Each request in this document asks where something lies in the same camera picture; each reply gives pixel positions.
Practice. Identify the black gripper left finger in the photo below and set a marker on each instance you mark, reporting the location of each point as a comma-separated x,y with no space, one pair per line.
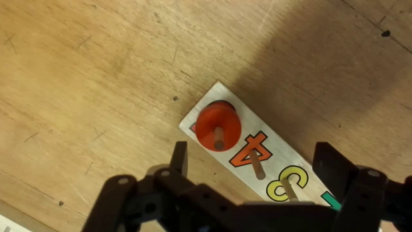
179,159

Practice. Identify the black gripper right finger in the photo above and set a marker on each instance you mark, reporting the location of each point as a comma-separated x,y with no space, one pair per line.
336,172

